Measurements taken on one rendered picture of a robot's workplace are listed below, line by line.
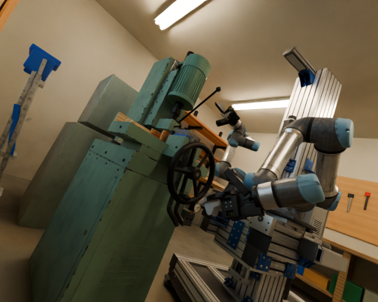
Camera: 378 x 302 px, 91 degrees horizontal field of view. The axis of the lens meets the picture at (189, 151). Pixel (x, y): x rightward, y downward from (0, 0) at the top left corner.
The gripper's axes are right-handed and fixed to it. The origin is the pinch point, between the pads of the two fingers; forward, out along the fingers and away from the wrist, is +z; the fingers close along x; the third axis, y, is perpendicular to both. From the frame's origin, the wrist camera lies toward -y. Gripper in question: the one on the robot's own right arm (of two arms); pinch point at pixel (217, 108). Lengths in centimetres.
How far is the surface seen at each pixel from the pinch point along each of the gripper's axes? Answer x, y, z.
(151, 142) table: 35, -27, 38
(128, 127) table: 34, -27, 51
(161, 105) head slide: -2.6, -24.2, 28.5
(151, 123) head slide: 6.4, -34.1, 29.2
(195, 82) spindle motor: -2.9, 0.3, 24.0
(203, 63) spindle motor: -11.8, 10.1, 24.8
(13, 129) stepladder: -4, -94, 81
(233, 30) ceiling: -144, 56, -41
